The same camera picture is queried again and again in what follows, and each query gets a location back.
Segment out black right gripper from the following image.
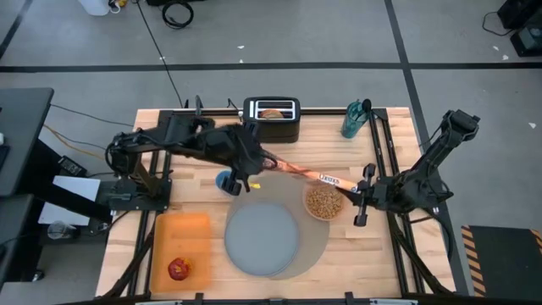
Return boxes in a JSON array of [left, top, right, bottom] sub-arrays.
[[336, 163, 393, 227]]

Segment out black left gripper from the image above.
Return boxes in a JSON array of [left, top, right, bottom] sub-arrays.
[[219, 125, 276, 197]]

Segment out orange cereal box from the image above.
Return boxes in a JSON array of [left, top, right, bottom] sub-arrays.
[[261, 155, 360, 194]]

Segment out blue cup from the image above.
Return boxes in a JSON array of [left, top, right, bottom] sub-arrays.
[[214, 169, 238, 197]]

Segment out translucent pink bowl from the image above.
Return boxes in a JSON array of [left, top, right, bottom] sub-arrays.
[[301, 180, 346, 222]]

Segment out red apple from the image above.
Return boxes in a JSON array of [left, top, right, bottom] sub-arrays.
[[167, 257, 193, 282]]

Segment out brown cereal pieces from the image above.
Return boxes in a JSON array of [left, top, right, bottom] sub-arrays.
[[305, 186, 343, 219]]

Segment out black two-slot toaster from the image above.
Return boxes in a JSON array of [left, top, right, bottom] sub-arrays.
[[243, 96, 302, 144]]

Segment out grey round placemat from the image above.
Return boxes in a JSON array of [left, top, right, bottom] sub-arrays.
[[225, 172, 330, 280]]

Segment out teal water bottle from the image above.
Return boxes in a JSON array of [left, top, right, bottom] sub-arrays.
[[340, 100, 369, 140]]

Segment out grey round plate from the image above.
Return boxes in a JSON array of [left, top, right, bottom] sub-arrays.
[[224, 200, 301, 278]]

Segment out orange rectangular tray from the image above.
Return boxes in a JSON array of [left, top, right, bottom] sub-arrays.
[[150, 211, 213, 294]]

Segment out black mat with hazard stripes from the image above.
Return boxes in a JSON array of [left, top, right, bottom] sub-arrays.
[[460, 224, 542, 300]]

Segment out black power adapter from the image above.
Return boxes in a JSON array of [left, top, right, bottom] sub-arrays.
[[58, 155, 88, 178]]

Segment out white sheet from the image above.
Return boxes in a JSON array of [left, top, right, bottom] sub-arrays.
[[37, 175, 103, 225]]

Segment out black desk base beam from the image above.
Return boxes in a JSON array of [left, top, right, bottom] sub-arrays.
[[16, 139, 113, 224]]

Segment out clear plastic cup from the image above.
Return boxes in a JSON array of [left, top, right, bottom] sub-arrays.
[[46, 219, 78, 241]]

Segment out white container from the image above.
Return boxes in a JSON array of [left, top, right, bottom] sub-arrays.
[[78, 0, 111, 17]]

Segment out black desk top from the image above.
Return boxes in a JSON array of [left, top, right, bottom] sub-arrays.
[[0, 87, 55, 199]]

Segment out black equipment case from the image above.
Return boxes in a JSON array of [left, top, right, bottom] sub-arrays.
[[497, 0, 542, 58]]

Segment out black aluminium table frame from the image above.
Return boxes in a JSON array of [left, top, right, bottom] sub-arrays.
[[101, 106, 456, 305]]

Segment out long black floor cable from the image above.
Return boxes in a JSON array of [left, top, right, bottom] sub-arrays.
[[135, 0, 186, 108]]

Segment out coiled black floor cable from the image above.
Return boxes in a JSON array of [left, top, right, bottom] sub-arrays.
[[161, 0, 195, 30]]

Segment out thin black cable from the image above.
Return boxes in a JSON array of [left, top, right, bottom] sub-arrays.
[[49, 103, 135, 128]]

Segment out yellow cable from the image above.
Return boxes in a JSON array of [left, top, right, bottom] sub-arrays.
[[41, 124, 107, 161]]

